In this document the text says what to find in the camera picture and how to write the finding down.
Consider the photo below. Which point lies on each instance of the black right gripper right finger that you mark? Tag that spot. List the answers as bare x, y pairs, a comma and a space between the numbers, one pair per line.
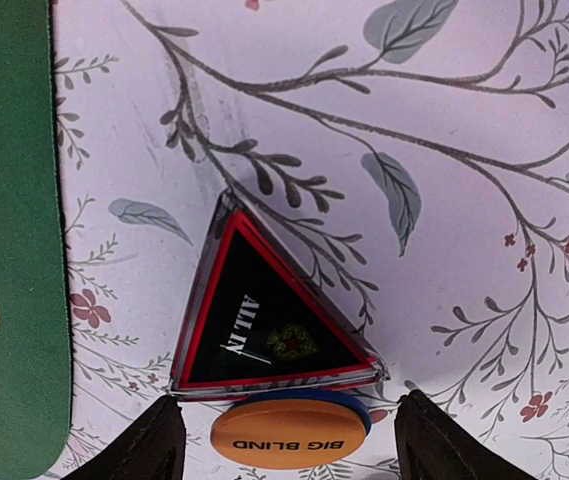
431, 445

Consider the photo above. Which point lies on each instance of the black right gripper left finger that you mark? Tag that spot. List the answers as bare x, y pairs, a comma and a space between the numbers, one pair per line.
151, 448

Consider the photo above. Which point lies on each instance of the blue small blind button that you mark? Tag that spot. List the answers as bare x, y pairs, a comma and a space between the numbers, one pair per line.
334, 397

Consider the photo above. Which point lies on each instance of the orange big blind button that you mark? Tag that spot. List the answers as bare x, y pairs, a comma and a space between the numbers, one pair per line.
287, 434

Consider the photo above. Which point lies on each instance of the green round poker mat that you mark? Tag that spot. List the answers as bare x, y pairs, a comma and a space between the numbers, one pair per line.
35, 353

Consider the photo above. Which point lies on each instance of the triangular all in button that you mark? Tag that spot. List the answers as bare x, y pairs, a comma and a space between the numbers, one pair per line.
253, 323

